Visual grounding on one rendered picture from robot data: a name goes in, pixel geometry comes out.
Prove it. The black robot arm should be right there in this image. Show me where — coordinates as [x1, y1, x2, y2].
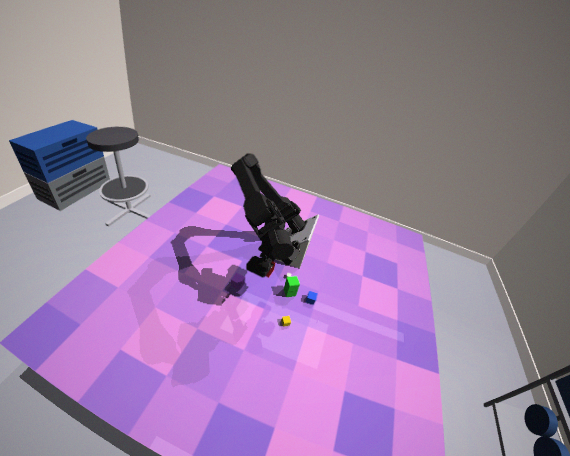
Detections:
[231, 153, 308, 265]

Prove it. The blue block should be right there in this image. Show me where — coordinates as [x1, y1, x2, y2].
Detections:
[306, 291, 317, 305]

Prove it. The green block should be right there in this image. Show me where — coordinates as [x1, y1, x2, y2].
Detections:
[285, 276, 300, 292]
[283, 285, 298, 297]

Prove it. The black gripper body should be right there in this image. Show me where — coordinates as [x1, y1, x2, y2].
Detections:
[246, 236, 273, 278]

